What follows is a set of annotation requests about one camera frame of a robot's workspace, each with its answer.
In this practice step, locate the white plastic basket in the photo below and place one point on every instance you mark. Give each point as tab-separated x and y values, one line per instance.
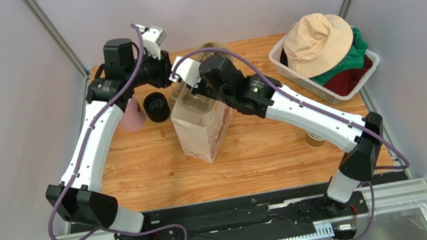
276	54

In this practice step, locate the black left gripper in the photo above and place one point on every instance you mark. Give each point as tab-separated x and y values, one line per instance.
164	67

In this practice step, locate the pink cup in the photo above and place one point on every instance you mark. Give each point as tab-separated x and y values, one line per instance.
134	117

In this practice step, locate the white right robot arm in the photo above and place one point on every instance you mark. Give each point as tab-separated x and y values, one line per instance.
357	136

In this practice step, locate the dark red cloth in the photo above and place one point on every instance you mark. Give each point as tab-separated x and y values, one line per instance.
344	82

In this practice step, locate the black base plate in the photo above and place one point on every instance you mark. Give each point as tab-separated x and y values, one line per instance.
274	215

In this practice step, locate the grey pulp cup carrier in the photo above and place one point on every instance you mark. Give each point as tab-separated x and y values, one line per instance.
197	104

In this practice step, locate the beige bucket hat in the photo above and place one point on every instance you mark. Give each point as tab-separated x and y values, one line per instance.
316	43

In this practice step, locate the green cloth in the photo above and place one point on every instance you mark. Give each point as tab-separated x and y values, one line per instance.
354	58

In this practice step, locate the white paper takeout bag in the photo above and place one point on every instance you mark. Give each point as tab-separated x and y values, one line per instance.
201	135

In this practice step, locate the stack of paper cups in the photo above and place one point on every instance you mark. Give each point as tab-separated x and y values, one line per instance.
313	140

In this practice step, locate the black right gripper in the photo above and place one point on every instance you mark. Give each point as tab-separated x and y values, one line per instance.
199	89

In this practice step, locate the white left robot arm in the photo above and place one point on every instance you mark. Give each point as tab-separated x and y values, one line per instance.
77	198

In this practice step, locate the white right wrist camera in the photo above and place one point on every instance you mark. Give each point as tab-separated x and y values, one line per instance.
185	70

